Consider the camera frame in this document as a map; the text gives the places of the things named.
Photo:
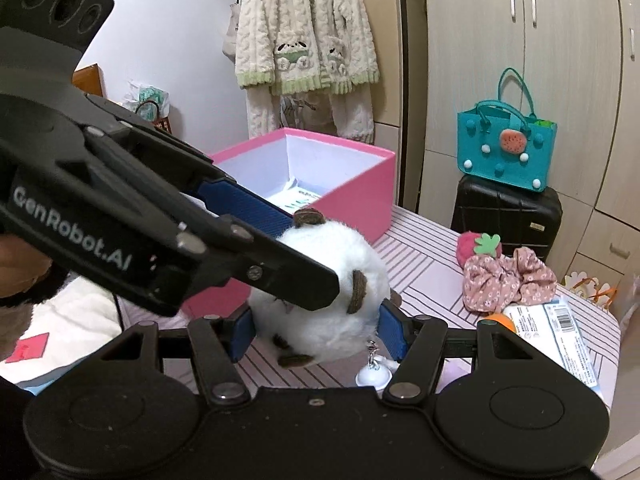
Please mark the blue white tissue pack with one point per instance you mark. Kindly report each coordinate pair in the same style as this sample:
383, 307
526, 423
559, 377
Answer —
550, 340

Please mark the teal item in plastic wrap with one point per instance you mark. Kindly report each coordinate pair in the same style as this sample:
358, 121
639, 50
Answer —
150, 94

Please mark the beige wardrobe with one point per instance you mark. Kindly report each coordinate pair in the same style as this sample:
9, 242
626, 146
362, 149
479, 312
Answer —
475, 35

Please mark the white cloth pink label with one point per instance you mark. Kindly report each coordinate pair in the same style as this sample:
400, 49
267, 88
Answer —
75, 325

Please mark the yellow printed bag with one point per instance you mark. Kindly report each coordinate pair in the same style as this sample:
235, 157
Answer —
595, 290

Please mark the pink strawberry plush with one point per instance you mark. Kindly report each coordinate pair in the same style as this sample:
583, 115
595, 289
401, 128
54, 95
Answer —
467, 247

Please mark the white paper sheet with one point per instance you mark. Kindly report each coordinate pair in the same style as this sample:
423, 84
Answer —
300, 195

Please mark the pink cardboard box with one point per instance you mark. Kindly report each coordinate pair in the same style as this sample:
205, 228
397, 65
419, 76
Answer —
350, 200

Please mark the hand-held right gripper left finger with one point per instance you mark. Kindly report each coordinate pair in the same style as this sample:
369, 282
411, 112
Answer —
243, 332

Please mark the teal tote bag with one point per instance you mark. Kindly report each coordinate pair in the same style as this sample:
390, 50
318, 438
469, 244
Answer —
500, 160

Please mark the pink floral scrunchie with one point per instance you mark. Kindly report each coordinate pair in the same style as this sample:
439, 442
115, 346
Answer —
500, 280

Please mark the wicker basket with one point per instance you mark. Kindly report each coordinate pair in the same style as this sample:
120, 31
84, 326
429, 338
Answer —
160, 122

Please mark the orange ball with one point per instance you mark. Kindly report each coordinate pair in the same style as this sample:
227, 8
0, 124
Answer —
500, 321

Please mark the cream fluffy pajama pants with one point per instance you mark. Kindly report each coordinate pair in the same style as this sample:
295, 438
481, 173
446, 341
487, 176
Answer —
350, 110

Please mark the white cloth bag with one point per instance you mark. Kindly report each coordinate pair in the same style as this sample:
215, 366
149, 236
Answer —
230, 35

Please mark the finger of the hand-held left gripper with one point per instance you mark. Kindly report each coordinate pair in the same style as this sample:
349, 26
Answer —
250, 207
290, 275

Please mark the white round plush toy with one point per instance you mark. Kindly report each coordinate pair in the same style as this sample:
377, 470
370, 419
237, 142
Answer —
320, 270

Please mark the cream fluffy pajama jacket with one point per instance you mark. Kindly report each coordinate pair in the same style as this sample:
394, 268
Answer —
300, 10

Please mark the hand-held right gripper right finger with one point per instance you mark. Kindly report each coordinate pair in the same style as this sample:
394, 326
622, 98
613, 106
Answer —
391, 332

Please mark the black suitcase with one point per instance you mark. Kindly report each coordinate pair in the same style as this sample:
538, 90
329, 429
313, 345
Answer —
500, 215

